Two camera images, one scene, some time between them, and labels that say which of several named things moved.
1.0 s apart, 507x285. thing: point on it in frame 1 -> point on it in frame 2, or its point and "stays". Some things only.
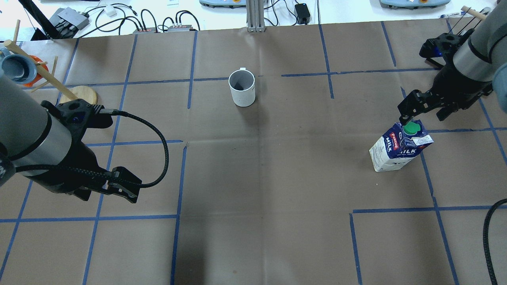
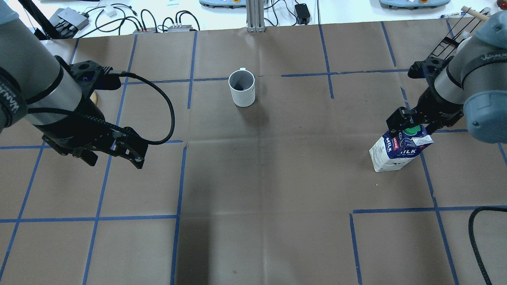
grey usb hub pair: (179, 28) stays
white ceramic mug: (242, 83) stays
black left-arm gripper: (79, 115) -> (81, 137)
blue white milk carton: (399, 145) stays
